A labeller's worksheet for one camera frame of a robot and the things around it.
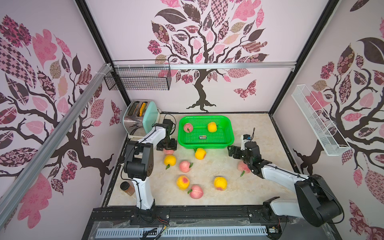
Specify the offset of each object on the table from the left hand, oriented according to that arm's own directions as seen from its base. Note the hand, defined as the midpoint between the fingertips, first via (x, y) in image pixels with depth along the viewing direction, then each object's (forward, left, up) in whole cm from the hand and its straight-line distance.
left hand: (167, 151), depth 95 cm
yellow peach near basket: (-3, -21, +1) cm, 21 cm away
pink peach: (+17, -13, +3) cm, 22 cm away
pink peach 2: (-12, -12, +3) cm, 17 cm away
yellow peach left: (-7, -2, +1) cm, 7 cm away
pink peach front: (-26, -18, +2) cm, 32 cm away
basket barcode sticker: (+13, -24, -3) cm, 27 cm away
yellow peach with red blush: (+19, -31, +2) cm, 36 cm away
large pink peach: (-1, -1, +2) cm, 3 cm away
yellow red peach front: (-21, -11, +2) cm, 24 cm away
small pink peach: (-13, -45, +4) cm, 47 cm away
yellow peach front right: (-22, -32, +2) cm, 38 cm away
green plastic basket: (+13, -39, -4) cm, 41 cm away
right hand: (-2, -41, +5) cm, 42 cm away
